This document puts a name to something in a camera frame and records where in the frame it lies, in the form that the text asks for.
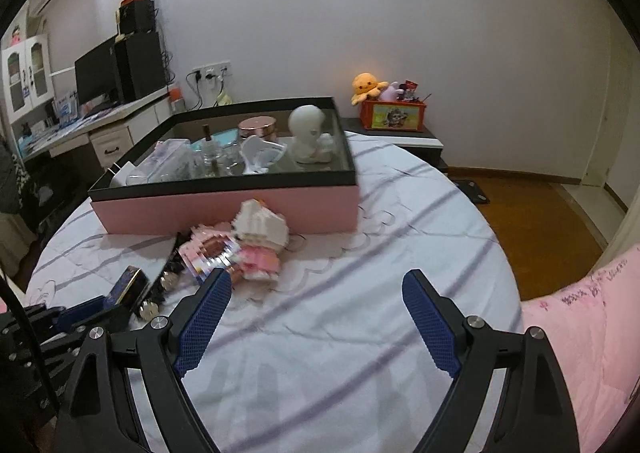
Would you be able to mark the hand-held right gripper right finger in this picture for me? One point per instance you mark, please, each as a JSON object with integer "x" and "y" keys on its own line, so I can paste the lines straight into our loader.
{"x": 430, "y": 323}

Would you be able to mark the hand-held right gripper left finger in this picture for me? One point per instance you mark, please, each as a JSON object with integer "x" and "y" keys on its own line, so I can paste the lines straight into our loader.
{"x": 202, "y": 323}

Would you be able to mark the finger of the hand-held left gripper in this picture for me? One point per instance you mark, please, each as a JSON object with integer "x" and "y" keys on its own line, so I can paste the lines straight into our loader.
{"x": 82, "y": 314}

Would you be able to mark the pink box with black rim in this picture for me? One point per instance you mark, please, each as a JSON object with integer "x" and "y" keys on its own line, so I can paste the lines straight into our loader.
{"x": 225, "y": 208}

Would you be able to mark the white charger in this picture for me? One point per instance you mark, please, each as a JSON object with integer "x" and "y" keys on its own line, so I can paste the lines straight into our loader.
{"x": 127, "y": 173}

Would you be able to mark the clear plastic box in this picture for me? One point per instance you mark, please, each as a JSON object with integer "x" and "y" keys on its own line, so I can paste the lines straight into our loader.
{"x": 170, "y": 158}

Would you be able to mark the glass bottle with brown cap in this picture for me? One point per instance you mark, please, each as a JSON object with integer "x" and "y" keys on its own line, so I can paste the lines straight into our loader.
{"x": 210, "y": 153}

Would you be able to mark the teal plastic container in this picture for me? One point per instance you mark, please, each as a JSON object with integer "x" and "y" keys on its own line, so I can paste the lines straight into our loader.
{"x": 227, "y": 137}

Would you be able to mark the rose gold lid jar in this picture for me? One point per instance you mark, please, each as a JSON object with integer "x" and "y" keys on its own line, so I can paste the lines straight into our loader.
{"x": 257, "y": 124}

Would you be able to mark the white head figurine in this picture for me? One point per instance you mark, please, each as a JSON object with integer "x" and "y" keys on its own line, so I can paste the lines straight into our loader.
{"x": 307, "y": 128}

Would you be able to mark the striped white tablecloth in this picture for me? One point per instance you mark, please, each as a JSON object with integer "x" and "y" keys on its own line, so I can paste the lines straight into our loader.
{"x": 350, "y": 283}

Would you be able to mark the brick cat figure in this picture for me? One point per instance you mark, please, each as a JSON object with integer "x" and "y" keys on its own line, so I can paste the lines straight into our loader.
{"x": 260, "y": 228}

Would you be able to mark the black office chair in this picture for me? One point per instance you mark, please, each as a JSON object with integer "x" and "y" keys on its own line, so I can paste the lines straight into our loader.
{"x": 50, "y": 193}

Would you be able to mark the black floor object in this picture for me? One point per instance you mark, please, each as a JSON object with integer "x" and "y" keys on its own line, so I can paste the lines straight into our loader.
{"x": 470, "y": 189}

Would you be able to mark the pink blanket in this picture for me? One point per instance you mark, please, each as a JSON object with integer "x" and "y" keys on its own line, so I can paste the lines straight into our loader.
{"x": 575, "y": 333}

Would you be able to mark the leopard print garment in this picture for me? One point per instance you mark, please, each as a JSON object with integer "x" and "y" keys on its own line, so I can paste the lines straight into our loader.
{"x": 12, "y": 178}

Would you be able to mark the white desk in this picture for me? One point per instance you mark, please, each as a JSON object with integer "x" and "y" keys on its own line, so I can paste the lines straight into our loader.
{"x": 112, "y": 145}

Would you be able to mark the red toy box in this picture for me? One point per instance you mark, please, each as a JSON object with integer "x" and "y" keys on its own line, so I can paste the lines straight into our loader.
{"x": 392, "y": 115}

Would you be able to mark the low dark top cabinet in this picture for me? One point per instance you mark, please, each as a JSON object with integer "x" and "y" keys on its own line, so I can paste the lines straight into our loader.
{"x": 352, "y": 125}

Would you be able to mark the orange capped bottle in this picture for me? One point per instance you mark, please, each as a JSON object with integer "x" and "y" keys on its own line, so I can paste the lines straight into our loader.
{"x": 175, "y": 97}

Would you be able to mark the pink plush toy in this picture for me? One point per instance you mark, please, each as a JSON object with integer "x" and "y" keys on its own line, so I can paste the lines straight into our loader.
{"x": 390, "y": 92}

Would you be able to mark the black computer monitor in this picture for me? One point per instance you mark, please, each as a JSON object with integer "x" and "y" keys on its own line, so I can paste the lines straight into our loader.
{"x": 97, "y": 70}

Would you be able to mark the orange octopus plush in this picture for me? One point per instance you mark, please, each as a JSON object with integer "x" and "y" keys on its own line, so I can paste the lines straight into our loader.
{"x": 367, "y": 85}

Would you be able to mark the white glass door cabinet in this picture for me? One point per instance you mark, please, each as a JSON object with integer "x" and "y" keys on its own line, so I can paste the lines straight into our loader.
{"x": 22, "y": 68}

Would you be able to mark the black computer tower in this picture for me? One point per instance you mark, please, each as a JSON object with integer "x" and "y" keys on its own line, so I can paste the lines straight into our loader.
{"x": 142, "y": 65}

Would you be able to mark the cream door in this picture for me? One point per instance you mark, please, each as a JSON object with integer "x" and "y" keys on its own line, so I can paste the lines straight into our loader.
{"x": 612, "y": 133}

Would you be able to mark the pink doll figure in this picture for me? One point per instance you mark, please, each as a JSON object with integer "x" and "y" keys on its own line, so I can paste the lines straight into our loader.
{"x": 16, "y": 35}

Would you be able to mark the white wall socket strip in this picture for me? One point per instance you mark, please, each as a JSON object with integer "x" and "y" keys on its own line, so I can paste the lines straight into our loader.
{"x": 212, "y": 69}

